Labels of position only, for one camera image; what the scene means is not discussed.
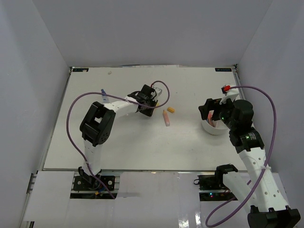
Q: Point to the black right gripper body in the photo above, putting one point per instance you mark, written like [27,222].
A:
[220,109]

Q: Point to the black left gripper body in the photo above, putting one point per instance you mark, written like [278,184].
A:
[147,111]

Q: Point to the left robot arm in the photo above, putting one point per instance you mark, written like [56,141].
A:
[97,123]

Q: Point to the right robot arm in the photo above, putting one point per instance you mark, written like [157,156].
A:
[263,202]

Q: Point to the white round desk organizer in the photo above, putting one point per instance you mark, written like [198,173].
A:
[218,127]

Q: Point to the right black corner label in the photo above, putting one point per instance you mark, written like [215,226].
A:
[222,69]

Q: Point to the black corner label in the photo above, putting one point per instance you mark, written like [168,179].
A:
[80,69]
[222,69]

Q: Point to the blue spray bottle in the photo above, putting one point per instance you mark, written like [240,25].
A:
[104,97]

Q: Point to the left black corner label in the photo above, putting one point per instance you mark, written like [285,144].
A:
[80,69]

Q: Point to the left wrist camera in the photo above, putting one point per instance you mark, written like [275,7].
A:
[157,92]

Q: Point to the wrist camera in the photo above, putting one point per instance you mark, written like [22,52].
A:
[229,92]
[157,92]

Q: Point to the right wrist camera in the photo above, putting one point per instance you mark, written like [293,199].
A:
[229,92]

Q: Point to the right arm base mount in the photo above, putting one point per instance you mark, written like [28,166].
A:
[211,187]

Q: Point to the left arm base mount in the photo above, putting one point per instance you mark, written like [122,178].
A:
[85,186]

